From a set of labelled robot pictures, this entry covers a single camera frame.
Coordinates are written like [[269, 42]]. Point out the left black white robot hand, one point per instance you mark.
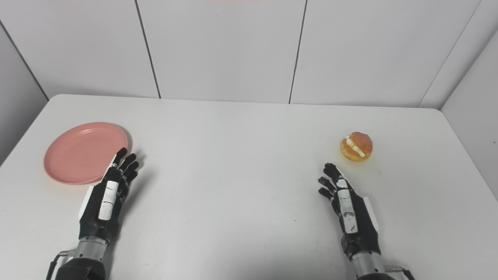
[[106, 198]]

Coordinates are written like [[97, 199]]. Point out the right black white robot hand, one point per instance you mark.
[[352, 212]]

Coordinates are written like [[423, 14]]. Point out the pink round plate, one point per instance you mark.
[[83, 153]]

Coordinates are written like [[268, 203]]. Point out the cream puff pastry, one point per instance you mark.
[[356, 146]]

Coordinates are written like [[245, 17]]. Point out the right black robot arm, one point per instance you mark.
[[369, 266]]

